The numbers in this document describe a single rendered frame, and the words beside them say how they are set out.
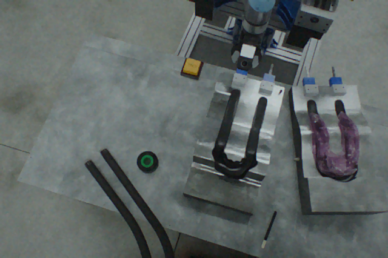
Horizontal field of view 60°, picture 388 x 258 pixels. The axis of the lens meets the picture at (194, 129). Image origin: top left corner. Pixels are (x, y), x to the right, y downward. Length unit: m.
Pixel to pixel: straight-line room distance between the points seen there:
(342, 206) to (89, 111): 1.02
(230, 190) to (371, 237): 0.53
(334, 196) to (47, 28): 2.26
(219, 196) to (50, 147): 0.69
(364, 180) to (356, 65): 1.45
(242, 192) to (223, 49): 1.21
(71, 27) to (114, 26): 0.32
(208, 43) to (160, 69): 0.83
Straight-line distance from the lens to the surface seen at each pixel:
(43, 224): 2.26
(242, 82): 1.31
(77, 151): 1.39
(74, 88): 1.50
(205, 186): 1.22
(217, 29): 2.29
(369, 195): 1.31
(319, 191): 1.25
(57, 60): 2.60
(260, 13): 0.99
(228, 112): 1.29
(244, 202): 1.23
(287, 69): 2.21
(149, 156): 1.29
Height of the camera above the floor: 2.07
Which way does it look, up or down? 70 degrees down
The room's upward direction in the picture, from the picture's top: 1 degrees counter-clockwise
